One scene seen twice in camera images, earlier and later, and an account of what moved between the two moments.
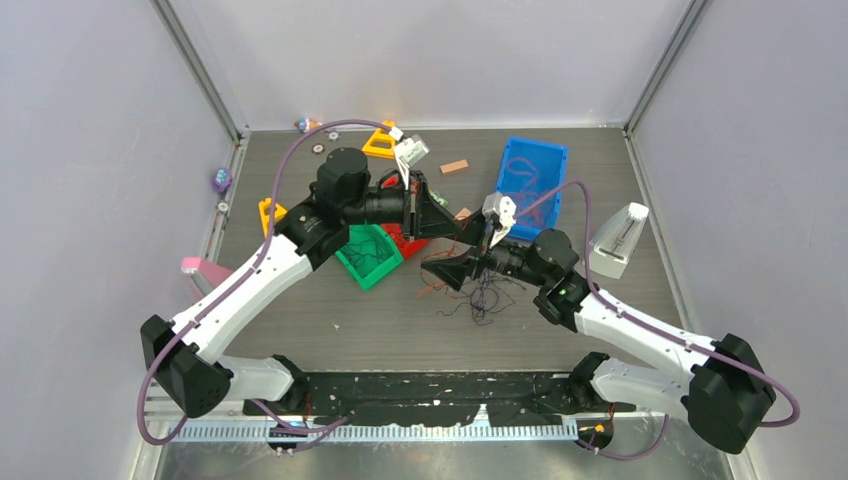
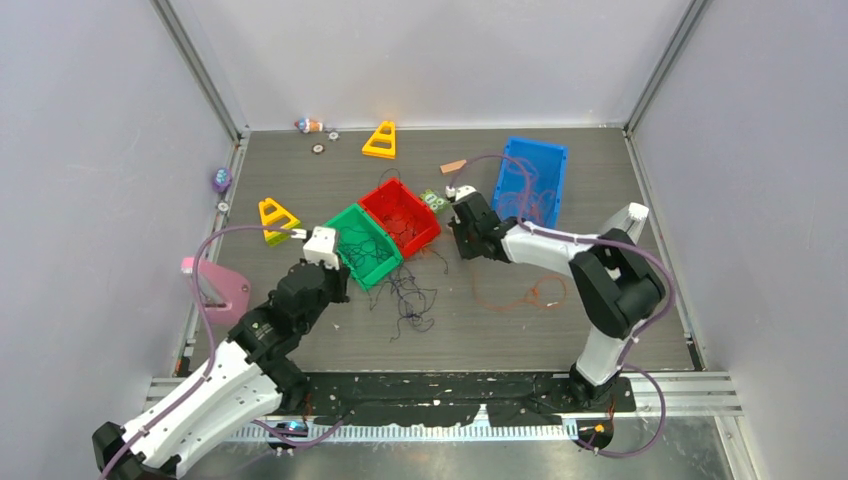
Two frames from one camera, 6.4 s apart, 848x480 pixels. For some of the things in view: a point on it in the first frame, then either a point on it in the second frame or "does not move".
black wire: [487, 298] -> [413, 291]
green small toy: [439, 198] does not move
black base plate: [428, 399] does not move
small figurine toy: [307, 124] does not move
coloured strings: [479, 316] -> [395, 283]
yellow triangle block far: [381, 143] does not move
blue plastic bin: [529, 171] does not move
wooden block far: [454, 166] does not move
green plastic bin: [369, 253] does not move
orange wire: [443, 252] -> [527, 300]
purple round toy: [222, 179] does not move
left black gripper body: [395, 205] -> [333, 290]
